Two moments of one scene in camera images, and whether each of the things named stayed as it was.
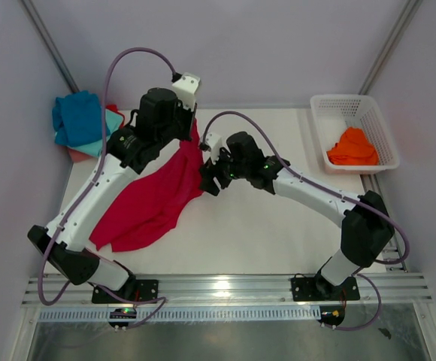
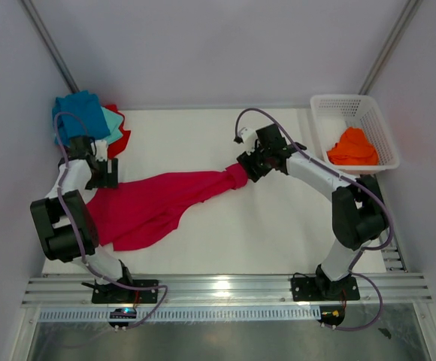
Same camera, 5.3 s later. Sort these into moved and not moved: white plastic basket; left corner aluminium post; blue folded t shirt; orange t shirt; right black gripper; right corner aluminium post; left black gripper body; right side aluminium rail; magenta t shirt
Moved: magenta t shirt; left black gripper body; right black gripper
Not moved: left corner aluminium post; white plastic basket; right side aluminium rail; orange t shirt; blue folded t shirt; right corner aluminium post
